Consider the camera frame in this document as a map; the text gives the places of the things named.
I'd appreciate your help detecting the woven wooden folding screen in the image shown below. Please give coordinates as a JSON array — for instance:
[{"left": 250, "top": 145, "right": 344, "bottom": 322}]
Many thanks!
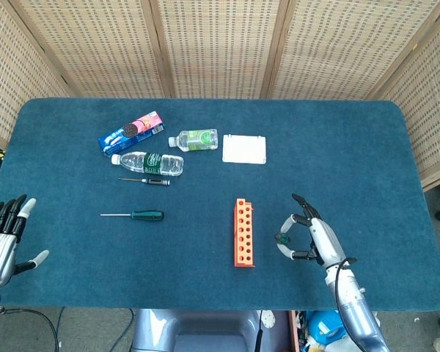
[{"left": 0, "top": 0, "right": 440, "bottom": 191}]

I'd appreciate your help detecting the orange test tube rack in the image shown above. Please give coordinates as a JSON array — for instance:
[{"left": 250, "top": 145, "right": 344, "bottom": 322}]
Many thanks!
[{"left": 232, "top": 198, "right": 256, "bottom": 268}]

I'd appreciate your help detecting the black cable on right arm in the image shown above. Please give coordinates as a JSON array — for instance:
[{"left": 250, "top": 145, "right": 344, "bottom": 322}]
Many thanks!
[{"left": 333, "top": 257, "right": 367, "bottom": 352}]

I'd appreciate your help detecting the bottle with light green label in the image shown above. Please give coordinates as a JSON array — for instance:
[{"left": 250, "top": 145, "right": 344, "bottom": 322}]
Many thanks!
[{"left": 168, "top": 128, "right": 219, "bottom": 152}]

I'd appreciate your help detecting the bottle with dark green label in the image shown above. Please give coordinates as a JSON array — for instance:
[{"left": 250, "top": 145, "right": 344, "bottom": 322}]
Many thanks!
[{"left": 110, "top": 150, "right": 185, "bottom": 177}]

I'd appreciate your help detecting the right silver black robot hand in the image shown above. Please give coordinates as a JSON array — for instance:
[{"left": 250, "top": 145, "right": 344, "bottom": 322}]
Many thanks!
[{"left": 274, "top": 193, "right": 348, "bottom": 271}]

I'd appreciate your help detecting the white plastic box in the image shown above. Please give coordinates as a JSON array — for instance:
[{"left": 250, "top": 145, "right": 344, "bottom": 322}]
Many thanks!
[{"left": 221, "top": 133, "right": 268, "bottom": 165}]

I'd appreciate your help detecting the blue pink cookie box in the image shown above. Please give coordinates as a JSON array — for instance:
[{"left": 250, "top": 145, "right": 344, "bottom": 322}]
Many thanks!
[{"left": 97, "top": 111, "right": 166, "bottom": 158}]

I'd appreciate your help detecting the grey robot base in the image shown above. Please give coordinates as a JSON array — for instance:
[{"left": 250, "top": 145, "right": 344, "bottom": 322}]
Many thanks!
[{"left": 131, "top": 309, "right": 290, "bottom": 352}]

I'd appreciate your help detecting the black cable on floor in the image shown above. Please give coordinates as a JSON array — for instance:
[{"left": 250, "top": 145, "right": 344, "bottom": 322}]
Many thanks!
[{"left": 0, "top": 307, "right": 62, "bottom": 352}]

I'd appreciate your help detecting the teal black handle screwdriver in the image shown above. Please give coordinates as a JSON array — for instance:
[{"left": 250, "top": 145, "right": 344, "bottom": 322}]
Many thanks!
[{"left": 99, "top": 209, "right": 165, "bottom": 221}]

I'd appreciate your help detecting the slim black precision screwdriver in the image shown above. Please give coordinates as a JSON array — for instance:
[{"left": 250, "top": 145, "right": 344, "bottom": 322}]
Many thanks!
[{"left": 117, "top": 177, "right": 172, "bottom": 186}]

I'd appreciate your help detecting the blue white bag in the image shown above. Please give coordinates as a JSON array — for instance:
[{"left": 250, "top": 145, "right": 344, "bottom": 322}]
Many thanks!
[{"left": 300, "top": 310, "right": 381, "bottom": 352}]

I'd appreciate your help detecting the blue table cloth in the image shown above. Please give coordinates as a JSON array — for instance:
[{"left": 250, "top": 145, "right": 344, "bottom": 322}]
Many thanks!
[{"left": 0, "top": 97, "right": 440, "bottom": 312}]

